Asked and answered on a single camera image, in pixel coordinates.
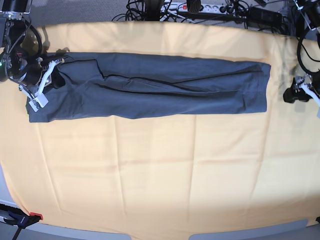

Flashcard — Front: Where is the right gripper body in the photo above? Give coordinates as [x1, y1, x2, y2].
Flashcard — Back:
[7, 56, 65, 94]

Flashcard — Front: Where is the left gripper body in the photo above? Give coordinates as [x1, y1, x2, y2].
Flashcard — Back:
[293, 74, 320, 105]

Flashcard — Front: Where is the blue-grey T-shirt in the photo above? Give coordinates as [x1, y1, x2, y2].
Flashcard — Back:
[26, 52, 271, 123]

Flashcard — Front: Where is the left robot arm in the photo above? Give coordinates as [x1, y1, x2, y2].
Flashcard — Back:
[282, 0, 320, 105]

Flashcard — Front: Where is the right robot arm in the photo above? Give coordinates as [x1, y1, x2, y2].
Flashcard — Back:
[0, 0, 65, 97]

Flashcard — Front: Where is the black power adapter box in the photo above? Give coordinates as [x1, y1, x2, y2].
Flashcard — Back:
[248, 7, 283, 27]

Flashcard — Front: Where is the yellow table cloth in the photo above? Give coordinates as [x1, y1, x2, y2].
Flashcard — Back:
[0, 22, 320, 240]

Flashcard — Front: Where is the black pole base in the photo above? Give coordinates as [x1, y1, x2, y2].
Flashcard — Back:
[143, 0, 164, 22]

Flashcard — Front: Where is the white power strip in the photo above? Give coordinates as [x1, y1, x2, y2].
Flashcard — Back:
[161, 0, 247, 19]

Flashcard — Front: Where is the blue bar clamp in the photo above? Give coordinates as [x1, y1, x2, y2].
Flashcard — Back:
[0, 203, 43, 240]

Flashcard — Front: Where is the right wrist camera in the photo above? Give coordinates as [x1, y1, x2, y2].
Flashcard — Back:
[28, 93, 49, 112]

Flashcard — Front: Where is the black cable bundle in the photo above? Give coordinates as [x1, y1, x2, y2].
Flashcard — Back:
[111, 0, 191, 23]

